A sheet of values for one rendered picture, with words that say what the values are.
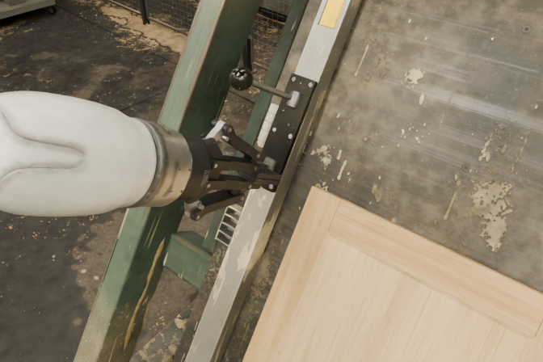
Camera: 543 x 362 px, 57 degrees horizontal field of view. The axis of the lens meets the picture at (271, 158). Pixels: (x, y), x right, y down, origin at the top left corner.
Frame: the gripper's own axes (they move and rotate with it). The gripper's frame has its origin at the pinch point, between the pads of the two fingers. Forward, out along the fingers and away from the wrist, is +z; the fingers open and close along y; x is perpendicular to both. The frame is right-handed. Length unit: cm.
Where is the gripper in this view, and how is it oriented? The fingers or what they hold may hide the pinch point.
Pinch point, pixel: (260, 174)
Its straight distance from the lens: 72.5
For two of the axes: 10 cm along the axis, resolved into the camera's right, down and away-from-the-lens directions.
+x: -7.9, -3.7, 4.9
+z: 5.0, 0.8, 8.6
